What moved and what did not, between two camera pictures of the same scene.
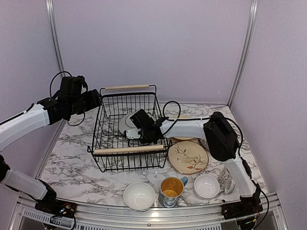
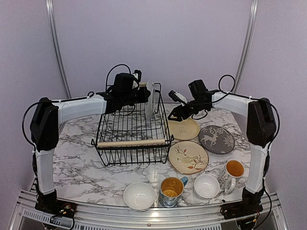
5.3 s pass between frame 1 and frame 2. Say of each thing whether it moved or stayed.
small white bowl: stayed
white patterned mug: stayed
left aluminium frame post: stayed
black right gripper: moved
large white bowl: stayed
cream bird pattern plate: stayed
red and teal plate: moved
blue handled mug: stayed
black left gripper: moved
